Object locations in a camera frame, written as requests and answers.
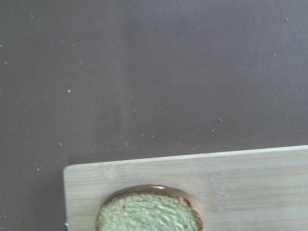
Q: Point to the bread slice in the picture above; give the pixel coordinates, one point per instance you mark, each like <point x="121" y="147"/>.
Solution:
<point x="150" y="208"/>

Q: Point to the wooden cutting board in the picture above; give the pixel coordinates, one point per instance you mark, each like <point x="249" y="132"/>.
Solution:
<point x="250" y="190"/>

